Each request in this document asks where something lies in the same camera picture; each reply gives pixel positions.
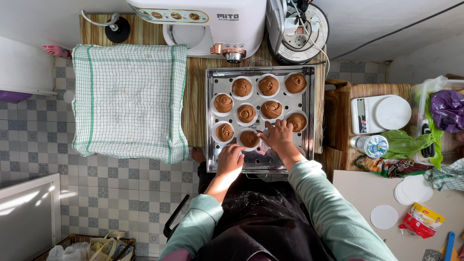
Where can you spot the small green checked cloth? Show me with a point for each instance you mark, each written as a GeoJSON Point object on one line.
{"type": "Point", "coordinates": [447, 176]}

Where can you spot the person's right hand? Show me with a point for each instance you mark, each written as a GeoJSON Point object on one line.
{"type": "Point", "coordinates": [280, 139]}

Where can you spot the large green checked white cloth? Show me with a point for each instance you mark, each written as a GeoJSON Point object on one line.
{"type": "Point", "coordinates": [127, 101]}

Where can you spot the single white paper liner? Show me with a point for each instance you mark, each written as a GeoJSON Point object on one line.
{"type": "Point", "coordinates": [384, 217]}

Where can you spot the white shelf unit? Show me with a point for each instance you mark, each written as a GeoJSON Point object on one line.
{"type": "Point", "coordinates": [21, 69]}

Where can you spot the white digital kitchen scale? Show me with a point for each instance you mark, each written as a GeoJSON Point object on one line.
{"type": "Point", "coordinates": [384, 114]}

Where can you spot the green plastic bag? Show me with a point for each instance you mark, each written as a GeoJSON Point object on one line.
{"type": "Point", "coordinates": [402, 145]}

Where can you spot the small white round lid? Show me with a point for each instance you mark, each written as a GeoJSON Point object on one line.
{"type": "Point", "coordinates": [69, 96]}

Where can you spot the pink plastic item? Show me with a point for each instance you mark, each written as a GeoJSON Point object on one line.
{"type": "Point", "coordinates": [58, 51]}

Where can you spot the group of brown rose buns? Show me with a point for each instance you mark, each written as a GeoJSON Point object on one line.
{"type": "Point", "coordinates": [271, 109]}

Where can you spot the black apron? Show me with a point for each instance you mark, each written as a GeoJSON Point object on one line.
{"type": "Point", "coordinates": [264, 221]}

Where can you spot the brown foil packet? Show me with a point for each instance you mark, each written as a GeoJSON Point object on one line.
{"type": "Point", "coordinates": [391, 166]}

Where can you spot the purple plastic bag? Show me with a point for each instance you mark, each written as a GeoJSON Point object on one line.
{"type": "Point", "coordinates": [447, 110]}

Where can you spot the stack of white paper rounds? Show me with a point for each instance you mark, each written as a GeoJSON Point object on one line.
{"type": "Point", "coordinates": [415, 190]}

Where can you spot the purple plastic basin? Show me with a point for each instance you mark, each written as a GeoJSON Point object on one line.
{"type": "Point", "coordinates": [12, 96]}

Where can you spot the black chair frame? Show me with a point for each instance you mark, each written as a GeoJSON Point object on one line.
{"type": "Point", "coordinates": [176, 217]}

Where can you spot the perforated stainless steel steamer tray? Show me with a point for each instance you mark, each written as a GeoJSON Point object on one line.
{"type": "Point", "coordinates": [261, 159]}

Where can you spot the black disc with metal hook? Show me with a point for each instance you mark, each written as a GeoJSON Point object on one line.
{"type": "Point", "coordinates": [118, 31]}

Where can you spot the white stand mixer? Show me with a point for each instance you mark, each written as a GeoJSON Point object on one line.
{"type": "Point", "coordinates": [224, 21]}

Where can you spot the person's left fingers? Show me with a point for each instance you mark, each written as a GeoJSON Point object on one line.
{"type": "Point", "coordinates": [229, 149]}

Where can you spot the person's bare foot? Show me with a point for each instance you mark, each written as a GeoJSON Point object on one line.
{"type": "Point", "coordinates": [198, 155]}

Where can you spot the grey appliance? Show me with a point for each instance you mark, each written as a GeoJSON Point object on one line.
{"type": "Point", "coordinates": [275, 21]}

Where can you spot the clear plastic storage box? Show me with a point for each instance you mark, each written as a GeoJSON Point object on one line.
{"type": "Point", "coordinates": [453, 145]}

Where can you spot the sealed plastic water cup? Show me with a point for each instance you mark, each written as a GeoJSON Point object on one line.
{"type": "Point", "coordinates": [373, 146]}

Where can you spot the red and yellow packet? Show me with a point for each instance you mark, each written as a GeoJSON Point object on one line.
{"type": "Point", "coordinates": [422, 220]}

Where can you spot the wicker basket with bags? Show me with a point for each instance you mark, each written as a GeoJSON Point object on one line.
{"type": "Point", "coordinates": [90, 248]}

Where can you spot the person's left hand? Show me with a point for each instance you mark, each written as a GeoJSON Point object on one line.
{"type": "Point", "coordinates": [231, 161]}

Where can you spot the white cabinet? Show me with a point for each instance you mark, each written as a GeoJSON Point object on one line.
{"type": "Point", "coordinates": [29, 217]}

